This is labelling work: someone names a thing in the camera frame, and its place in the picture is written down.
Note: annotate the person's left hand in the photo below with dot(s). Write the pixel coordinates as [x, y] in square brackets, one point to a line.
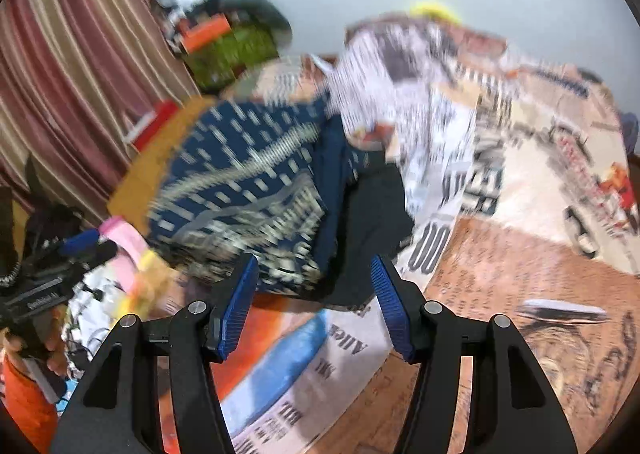
[55, 344]

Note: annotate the yellow fuzzy object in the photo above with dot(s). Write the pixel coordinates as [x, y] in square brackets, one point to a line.
[435, 8]

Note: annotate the yellow cardboard box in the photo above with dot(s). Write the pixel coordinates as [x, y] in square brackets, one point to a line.
[150, 173]

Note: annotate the pink cloth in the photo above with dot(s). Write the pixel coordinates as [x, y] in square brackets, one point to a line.
[125, 239]

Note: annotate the navy patterned hoodie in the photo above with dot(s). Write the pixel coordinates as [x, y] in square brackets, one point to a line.
[240, 173]

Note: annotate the orange box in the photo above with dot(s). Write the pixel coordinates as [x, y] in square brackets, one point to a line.
[205, 31]

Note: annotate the printed blanket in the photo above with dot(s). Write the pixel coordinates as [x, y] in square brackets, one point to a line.
[500, 284]

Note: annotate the grey cloth bundle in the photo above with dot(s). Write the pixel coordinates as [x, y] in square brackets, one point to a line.
[270, 13]

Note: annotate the grey purple backpack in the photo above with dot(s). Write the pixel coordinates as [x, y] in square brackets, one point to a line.
[631, 131]

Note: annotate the striped red curtain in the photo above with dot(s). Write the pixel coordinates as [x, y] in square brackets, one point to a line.
[75, 58]

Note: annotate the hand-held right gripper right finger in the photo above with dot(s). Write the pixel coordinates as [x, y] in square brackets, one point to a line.
[392, 304]

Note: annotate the black garment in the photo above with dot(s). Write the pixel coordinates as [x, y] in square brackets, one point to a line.
[375, 229]

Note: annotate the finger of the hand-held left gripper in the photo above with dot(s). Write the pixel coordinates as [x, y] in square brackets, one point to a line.
[97, 254]
[80, 241]

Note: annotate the red box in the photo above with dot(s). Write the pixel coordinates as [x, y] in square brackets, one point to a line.
[150, 123]

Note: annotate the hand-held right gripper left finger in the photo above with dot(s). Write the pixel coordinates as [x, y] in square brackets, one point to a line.
[237, 304]

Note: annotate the green bag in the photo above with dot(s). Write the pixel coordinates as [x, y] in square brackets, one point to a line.
[235, 53]

